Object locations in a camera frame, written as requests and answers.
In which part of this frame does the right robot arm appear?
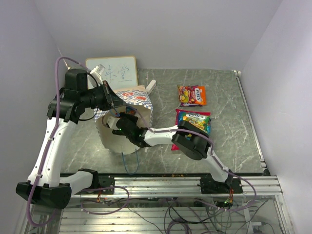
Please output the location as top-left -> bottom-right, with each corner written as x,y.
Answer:
109,114 -> 233,193

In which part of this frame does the red chips bag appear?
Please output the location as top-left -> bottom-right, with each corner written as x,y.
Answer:
171,144 -> 179,151

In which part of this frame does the small whiteboard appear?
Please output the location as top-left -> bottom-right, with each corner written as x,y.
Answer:
86,56 -> 138,90

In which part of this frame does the white board eraser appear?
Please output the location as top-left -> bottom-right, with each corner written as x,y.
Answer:
146,79 -> 156,94

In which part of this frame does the checkered paper bag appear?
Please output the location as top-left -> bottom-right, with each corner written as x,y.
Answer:
95,85 -> 153,156

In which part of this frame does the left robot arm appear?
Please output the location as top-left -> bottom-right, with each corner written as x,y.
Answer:
16,69 -> 125,210

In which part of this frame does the green Fox's candy bag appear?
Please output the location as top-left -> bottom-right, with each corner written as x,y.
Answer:
175,109 -> 211,134

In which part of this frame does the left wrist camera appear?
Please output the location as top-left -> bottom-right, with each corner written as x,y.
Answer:
89,64 -> 105,87

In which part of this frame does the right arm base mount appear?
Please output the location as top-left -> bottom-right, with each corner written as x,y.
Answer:
199,174 -> 243,194

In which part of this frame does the red Skittles bag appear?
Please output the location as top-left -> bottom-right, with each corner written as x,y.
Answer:
125,107 -> 137,116

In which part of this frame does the purple snack bag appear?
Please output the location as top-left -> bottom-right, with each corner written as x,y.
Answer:
180,103 -> 203,107

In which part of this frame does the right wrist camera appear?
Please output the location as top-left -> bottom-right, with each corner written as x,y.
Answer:
106,116 -> 119,130

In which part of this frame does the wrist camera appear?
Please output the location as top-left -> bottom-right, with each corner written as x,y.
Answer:
89,64 -> 105,87
106,116 -> 119,130

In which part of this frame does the orange yellow snack bag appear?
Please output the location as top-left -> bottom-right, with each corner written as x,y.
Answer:
177,85 -> 206,106

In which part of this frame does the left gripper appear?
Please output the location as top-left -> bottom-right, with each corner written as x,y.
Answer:
80,80 -> 127,111

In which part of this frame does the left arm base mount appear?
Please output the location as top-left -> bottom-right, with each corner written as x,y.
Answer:
80,174 -> 115,195

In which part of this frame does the aluminium frame rail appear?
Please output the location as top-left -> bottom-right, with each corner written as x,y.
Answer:
58,175 -> 283,198

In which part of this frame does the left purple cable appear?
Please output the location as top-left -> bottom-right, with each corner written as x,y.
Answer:
26,56 -> 91,227

